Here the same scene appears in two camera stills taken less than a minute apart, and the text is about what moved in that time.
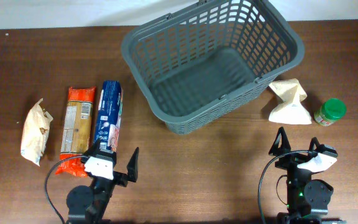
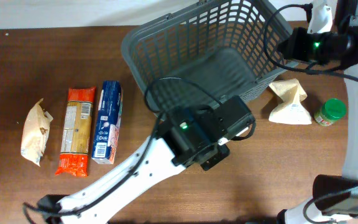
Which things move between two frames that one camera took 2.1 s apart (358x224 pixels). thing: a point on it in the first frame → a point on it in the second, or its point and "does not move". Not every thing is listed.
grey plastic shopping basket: (198, 58) does not move
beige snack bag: (34, 133) does not move
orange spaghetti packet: (78, 130) does not move
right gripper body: (296, 177) → (304, 47)
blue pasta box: (109, 114) does not move
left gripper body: (102, 187) → (224, 151)
